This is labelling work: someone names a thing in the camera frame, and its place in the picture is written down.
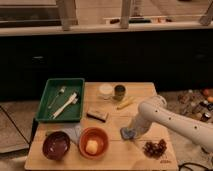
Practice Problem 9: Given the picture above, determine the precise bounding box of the yellow lemon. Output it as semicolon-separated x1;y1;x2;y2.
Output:
86;140;98;155

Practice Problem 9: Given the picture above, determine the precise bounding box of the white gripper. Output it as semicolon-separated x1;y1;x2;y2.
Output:
128;113;152;136

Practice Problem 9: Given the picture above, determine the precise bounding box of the blue sponge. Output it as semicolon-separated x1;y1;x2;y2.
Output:
120;127;135;140

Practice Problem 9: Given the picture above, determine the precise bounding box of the wooden table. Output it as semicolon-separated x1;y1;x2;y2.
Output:
24;82;178;171

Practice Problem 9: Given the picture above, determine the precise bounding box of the dark green cup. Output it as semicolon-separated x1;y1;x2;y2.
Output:
114;85;126;101

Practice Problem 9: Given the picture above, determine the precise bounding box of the grey cloth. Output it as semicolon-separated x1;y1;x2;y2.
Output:
62;123;82;144

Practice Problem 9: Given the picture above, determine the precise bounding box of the purple bowl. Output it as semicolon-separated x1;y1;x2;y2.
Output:
42;131;70;161

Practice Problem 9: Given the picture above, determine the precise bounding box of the metal spoon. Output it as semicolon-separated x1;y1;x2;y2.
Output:
48;86;66;109

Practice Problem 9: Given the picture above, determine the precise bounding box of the yellow banana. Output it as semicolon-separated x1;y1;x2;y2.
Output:
117;97;134;110

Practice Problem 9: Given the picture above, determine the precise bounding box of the spice bottle with dark cap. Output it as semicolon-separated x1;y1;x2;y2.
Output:
201;112;211;122

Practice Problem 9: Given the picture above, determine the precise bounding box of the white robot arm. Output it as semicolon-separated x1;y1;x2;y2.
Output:
129;95;213;153

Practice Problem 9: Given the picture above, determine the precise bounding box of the orange bowl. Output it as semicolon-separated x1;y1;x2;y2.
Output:
78;127;109;159

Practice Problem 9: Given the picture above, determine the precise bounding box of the green plastic tray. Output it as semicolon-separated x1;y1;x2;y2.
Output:
35;78;85;123

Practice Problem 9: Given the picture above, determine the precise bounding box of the brown rectangular block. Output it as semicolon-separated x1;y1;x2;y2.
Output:
86;108;108;122

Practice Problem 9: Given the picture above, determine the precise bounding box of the white cup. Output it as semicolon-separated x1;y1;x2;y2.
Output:
98;83;113;100

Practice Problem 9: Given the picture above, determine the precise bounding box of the black cable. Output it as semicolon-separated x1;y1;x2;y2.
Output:
178;162;211;171

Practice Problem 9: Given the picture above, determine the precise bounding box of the bunch of dark grapes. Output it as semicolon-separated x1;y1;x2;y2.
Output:
143;139;167;158

